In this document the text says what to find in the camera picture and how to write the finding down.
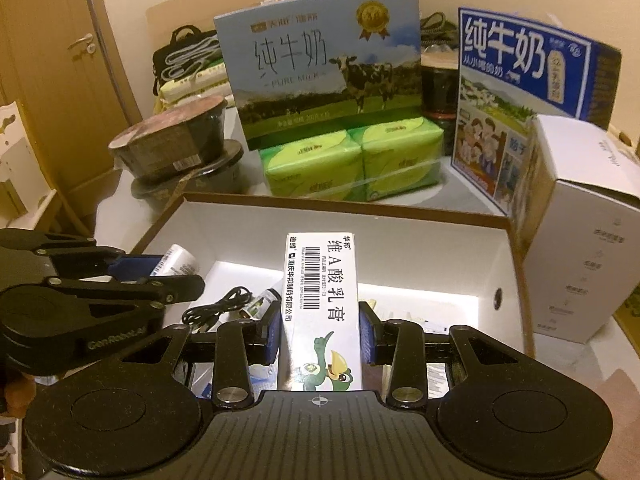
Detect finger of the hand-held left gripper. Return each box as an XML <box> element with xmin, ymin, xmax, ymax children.
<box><xmin>42</xmin><ymin>272</ymin><xmax>206</xmax><ymax>307</ymax></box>
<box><xmin>0</xmin><ymin>229</ymin><xmax>166</xmax><ymax>281</ymax></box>

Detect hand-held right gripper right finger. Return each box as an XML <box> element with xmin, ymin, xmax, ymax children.
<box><xmin>355</xmin><ymin>300</ymin><xmax>521</xmax><ymax>411</ymax></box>

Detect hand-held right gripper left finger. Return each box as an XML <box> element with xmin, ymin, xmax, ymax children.
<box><xmin>122</xmin><ymin>305</ymin><xmax>283</xmax><ymax>408</ymax></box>

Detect small spray bottle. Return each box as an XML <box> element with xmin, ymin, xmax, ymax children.
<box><xmin>244</xmin><ymin>287</ymin><xmax>282</xmax><ymax>320</ymax></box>

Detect small white jar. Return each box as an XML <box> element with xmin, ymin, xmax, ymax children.
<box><xmin>149</xmin><ymin>244</ymin><xmax>198</xmax><ymax>279</ymax></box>

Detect white box with green print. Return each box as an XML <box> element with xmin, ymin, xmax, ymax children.
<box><xmin>276</xmin><ymin>232</ymin><xmax>365</xmax><ymax>393</ymax></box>

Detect black cable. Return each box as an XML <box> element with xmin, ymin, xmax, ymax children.
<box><xmin>181</xmin><ymin>287</ymin><xmax>251</xmax><ymax>335</ymax></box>

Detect brown storage box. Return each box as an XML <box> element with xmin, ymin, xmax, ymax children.
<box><xmin>122</xmin><ymin>191</ymin><xmax>536</xmax><ymax>401</ymax></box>

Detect dark instant noodle bowl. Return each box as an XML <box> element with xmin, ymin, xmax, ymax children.
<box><xmin>129</xmin><ymin>141</ymin><xmax>246</xmax><ymax>211</ymax></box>
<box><xmin>109</xmin><ymin>95</ymin><xmax>229</xmax><ymax>184</ymax></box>

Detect wooden door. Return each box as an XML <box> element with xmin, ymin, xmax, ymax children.
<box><xmin>0</xmin><ymin>0</ymin><xmax>143</xmax><ymax>221</ymax></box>

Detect black bag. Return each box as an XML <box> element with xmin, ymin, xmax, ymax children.
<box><xmin>151</xmin><ymin>25</ymin><xmax>223</xmax><ymax>86</ymax></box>

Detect tall white carton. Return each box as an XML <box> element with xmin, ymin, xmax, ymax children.
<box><xmin>520</xmin><ymin>114</ymin><xmax>640</xmax><ymax>346</ymax></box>

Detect dark jar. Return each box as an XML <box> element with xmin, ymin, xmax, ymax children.
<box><xmin>420</xmin><ymin>55</ymin><xmax>462</xmax><ymax>122</ymax></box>

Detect wooden headboard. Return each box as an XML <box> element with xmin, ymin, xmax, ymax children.
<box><xmin>145</xmin><ymin>0</ymin><xmax>406</xmax><ymax>56</ymax></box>

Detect green cow milk box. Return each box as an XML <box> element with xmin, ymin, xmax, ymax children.
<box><xmin>213</xmin><ymin>0</ymin><xmax>423</xmax><ymax>152</ymax></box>

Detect blue milk carton box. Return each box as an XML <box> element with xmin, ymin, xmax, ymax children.
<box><xmin>450</xmin><ymin>6</ymin><xmax>624</xmax><ymax>233</ymax></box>

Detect grey striped strap bundle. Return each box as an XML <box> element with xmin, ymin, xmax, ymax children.
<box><xmin>164</xmin><ymin>37</ymin><xmax>223</xmax><ymax>83</ymax></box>

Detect metal door handle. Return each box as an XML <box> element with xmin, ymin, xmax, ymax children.
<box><xmin>66</xmin><ymin>34</ymin><xmax>97</xmax><ymax>55</ymax></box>

